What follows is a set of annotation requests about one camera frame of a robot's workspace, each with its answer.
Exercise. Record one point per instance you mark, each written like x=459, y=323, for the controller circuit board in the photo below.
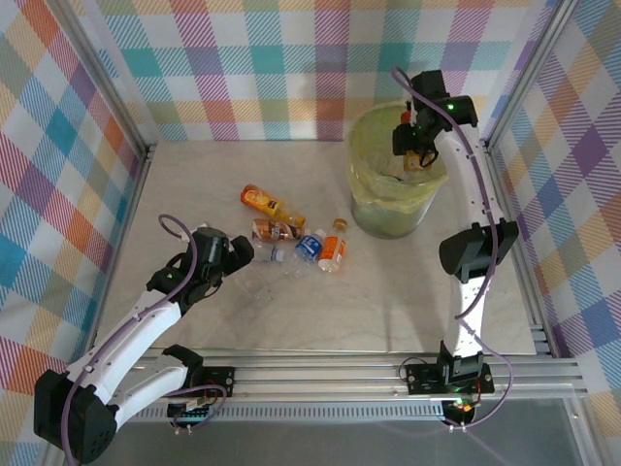
x=191, y=415
x=461, y=410

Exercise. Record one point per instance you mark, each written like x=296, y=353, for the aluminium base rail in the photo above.
x=315, y=376

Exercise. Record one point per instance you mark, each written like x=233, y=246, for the aluminium side rail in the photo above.
x=126, y=213
x=521, y=252

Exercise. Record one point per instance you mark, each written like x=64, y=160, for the clear bottle bluish cap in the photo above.
x=269, y=253

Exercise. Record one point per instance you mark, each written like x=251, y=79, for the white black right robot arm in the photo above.
x=468, y=184

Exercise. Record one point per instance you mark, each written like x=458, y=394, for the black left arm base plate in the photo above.
x=220, y=381

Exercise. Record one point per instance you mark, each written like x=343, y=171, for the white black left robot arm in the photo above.
x=126, y=335

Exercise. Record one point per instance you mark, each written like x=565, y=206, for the left controller circuit board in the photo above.
x=191, y=415

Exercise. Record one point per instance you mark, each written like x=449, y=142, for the orange label bottle amber cap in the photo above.
x=331, y=248

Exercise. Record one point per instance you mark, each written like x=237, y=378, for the aluminium frame post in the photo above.
x=529, y=73
x=104, y=80

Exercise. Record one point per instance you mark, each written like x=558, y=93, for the right controller circuit board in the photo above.
x=461, y=410

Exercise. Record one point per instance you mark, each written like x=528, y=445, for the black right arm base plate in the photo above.
x=422, y=378

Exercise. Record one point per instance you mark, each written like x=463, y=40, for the blue label bottle white cap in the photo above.
x=306, y=246

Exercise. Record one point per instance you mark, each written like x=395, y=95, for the bin with yellow plastic liner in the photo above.
x=369, y=189

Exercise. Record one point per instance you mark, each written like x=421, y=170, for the orange juice bottle yellow cap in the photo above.
x=257, y=199

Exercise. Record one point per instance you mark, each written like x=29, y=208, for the brown Nescafe coffee bottle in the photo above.
x=271, y=229

